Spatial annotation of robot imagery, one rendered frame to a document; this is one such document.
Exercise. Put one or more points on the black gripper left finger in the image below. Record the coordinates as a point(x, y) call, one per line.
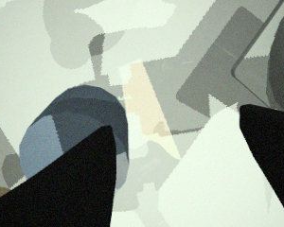
point(77, 190)

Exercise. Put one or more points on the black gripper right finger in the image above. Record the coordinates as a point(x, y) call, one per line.
point(263, 131)

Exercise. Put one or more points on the dark blue-grey cylinder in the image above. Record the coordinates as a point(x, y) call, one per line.
point(69, 119)

